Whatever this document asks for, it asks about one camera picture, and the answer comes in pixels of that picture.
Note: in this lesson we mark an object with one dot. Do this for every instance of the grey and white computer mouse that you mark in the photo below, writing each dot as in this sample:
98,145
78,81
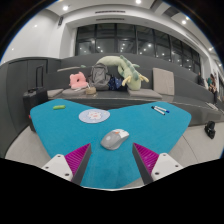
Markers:
113,140

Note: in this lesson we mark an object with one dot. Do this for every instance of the blue-capped white marker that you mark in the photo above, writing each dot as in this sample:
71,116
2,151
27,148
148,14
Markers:
162,109

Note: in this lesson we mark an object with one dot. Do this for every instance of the black wall speaker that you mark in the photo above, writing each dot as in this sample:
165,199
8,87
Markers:
60,21

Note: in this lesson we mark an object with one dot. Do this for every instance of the tan pouch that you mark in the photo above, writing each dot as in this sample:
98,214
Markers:
90,90

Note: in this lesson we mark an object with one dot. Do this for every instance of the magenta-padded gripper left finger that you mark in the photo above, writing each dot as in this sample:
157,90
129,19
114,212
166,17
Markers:
58,165

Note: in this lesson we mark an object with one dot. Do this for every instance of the grey seat cushion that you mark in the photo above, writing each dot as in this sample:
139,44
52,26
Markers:
73,92
144,93
55,93

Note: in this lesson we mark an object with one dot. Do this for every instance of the ceiling lights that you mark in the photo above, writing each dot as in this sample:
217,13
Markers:
65,7

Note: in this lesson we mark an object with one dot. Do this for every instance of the dark glass window wall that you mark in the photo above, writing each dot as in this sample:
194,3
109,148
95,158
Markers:
106,45

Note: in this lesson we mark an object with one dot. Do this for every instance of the black bag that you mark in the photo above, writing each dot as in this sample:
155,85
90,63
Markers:
210,130

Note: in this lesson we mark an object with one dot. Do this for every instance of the black suitcase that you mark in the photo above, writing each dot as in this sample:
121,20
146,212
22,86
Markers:
33,97

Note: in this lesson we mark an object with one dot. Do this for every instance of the green dragon plush toy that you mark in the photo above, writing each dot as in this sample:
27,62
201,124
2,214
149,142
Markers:
133,81

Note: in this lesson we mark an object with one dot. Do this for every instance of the round light blue mouse pad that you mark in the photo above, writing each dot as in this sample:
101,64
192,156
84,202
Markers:
94,116

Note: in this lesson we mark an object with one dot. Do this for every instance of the pink plush cushion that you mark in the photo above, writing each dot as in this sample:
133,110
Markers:
78,81

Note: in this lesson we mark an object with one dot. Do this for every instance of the person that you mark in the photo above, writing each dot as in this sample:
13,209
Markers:
212,85

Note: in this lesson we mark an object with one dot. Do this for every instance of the dark blue patterned bag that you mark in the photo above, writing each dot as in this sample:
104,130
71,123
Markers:
116,84

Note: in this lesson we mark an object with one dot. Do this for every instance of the green eraser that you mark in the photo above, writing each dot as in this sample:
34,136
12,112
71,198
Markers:
59,107

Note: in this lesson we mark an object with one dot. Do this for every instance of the grey upright back cushion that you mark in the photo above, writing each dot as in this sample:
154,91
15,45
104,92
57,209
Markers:
163,81

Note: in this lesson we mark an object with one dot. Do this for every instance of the grey backpack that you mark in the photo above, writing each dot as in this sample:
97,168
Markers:
99,76

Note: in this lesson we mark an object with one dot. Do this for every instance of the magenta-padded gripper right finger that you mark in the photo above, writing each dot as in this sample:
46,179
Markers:
165,165

